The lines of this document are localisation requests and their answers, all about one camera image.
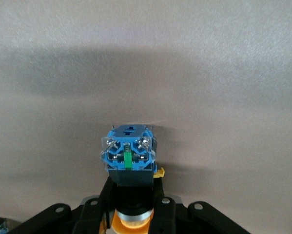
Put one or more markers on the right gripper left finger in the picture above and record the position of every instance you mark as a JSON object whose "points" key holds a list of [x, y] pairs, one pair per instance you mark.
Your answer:
{"points": [[92, 217]]}

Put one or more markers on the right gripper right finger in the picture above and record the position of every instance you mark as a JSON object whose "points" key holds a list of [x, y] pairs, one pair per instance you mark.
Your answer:
{"points": [[175, 219]]}

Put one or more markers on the yellow push button switch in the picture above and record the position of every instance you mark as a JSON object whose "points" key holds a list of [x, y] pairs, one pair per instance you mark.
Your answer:
{"points": [[128, 156]]}

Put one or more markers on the brown table cover sheet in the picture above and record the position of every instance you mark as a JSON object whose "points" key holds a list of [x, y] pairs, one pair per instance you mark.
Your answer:
{"points": [[145, 73]]}

